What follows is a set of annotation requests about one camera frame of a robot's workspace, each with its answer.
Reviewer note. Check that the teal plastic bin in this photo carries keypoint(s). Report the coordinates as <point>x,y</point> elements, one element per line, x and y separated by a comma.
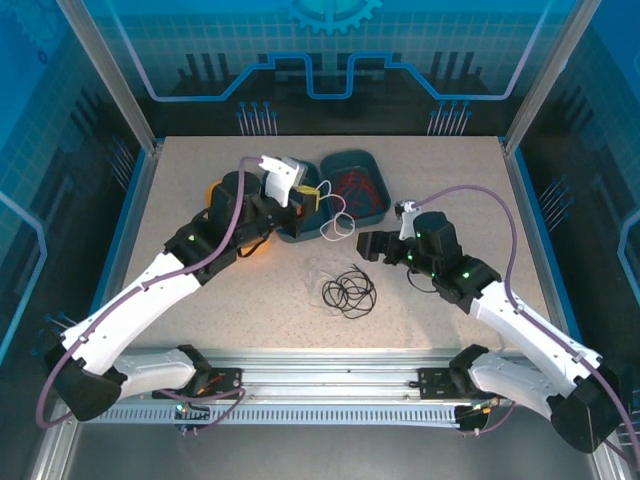
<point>312,231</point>
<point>360,160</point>

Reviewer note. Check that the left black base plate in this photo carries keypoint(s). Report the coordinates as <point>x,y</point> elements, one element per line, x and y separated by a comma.
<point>225,382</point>

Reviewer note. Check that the black connector hub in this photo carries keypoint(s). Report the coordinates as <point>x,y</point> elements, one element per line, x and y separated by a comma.
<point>192,422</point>
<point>472,422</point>

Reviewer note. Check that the aluminium side rail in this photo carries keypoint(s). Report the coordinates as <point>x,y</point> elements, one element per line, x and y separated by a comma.
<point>148,165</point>
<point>515,165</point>

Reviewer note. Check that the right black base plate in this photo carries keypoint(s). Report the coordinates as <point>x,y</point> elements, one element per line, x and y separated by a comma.
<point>432,382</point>

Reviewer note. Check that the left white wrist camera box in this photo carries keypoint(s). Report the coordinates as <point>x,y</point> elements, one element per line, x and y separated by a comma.
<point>277,185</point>

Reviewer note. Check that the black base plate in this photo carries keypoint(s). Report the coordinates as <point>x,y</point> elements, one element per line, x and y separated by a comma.
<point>225,382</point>
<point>432,382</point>

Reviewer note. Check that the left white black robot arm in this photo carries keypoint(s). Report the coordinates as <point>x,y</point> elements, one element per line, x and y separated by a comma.
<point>125,310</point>

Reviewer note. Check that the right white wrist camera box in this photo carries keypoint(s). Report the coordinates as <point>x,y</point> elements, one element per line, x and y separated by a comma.
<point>406,220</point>

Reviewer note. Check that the aluminium frame post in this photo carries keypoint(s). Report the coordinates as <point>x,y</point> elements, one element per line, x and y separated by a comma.
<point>112,75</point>
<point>549,75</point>

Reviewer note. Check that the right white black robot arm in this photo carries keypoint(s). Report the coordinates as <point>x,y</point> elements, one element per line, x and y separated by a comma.
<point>530,325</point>

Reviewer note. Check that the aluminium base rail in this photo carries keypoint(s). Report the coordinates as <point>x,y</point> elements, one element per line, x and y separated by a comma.
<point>325,372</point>

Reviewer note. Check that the orange plastic bin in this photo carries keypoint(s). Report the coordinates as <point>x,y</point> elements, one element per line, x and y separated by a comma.
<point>214,192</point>

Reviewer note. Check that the steel lower panel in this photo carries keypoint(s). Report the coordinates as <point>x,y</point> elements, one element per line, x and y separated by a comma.
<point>320,455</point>

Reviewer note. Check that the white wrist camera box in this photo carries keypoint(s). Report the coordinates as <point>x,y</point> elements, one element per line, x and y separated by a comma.
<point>406,220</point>
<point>277,185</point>

